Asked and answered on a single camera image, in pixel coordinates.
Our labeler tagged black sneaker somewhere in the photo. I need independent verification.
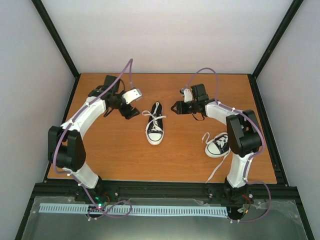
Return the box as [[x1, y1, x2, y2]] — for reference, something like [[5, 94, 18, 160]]
[[202, 132, 230, 158], [142, 101, 166, 146]]

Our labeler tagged white shoelace of sneaker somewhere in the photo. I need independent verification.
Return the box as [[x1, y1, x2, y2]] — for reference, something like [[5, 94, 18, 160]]
[[201, 132, 231, 185], [142, 101, 167, 134]]

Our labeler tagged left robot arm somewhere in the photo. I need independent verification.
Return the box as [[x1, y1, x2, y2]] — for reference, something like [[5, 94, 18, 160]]
[[48, 75, 142, 202]]

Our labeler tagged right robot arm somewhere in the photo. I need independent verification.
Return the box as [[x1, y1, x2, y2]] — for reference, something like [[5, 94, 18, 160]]
[[171, 84, 265, 202]]

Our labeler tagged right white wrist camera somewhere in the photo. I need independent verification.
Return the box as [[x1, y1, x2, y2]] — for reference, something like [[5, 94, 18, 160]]
[[180, 88, 193, 103]]

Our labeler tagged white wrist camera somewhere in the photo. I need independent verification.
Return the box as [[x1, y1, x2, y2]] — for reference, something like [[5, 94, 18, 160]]
[[122, 88, 143, 105], [180, 88, 193, 103]]

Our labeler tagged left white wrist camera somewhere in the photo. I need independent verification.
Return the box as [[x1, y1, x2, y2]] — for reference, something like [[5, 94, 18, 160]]
[[122, 88, 143, 105]]

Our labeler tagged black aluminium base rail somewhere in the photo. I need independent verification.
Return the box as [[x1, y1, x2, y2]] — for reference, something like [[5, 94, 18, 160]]
[[31, 180, 300, 205]]

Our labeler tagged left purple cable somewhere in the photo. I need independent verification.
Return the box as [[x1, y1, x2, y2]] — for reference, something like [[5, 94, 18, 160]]
[[51, 58, 135, 221]]

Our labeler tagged left black frame post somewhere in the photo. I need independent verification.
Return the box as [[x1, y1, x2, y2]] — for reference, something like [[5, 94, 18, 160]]
[[31, 0, 81, 79]]

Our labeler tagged black frame post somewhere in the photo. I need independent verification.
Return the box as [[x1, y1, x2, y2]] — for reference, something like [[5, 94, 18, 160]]
[[31, 0, 81, 79], [251, 0, 305, 79]]

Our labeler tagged white slotted cable duct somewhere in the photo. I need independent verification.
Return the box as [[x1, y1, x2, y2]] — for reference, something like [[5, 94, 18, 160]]
[[38, 203, 228, 218]]

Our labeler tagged right black frame post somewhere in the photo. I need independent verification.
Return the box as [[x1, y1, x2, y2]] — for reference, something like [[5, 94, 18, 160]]
[[251, 0, 305, 79]]

